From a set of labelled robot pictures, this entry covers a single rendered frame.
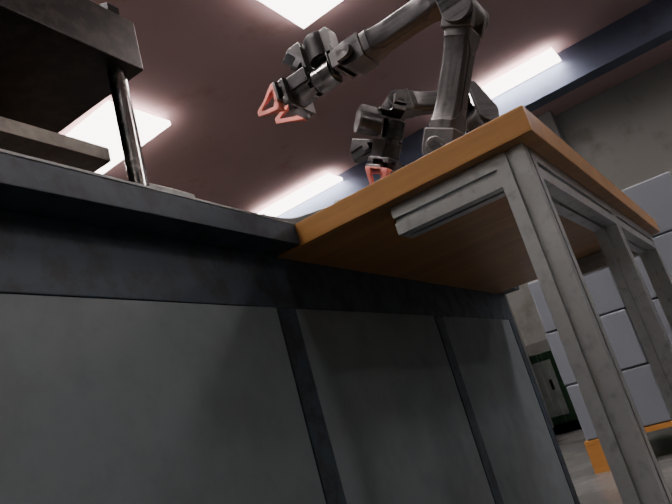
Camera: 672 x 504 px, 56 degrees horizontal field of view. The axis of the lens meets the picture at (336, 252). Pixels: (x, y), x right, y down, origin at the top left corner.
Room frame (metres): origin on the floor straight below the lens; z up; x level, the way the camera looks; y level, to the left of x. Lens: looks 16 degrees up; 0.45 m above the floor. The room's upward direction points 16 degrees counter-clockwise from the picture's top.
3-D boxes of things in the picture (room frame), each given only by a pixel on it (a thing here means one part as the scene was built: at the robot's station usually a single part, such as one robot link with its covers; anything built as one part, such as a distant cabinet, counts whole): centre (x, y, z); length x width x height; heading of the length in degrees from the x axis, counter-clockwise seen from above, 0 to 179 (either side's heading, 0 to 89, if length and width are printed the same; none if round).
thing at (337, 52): (1.21, -0.11, 1.24); 0.12 x 0.09 x 0.12; 59
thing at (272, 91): (1.29, 0.04, 1.20); 0.09 x 0.07 x 0.07; 59
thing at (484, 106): (1.55, -0.37, 1.20); 0.30 x 0.09 x 0.12; 112
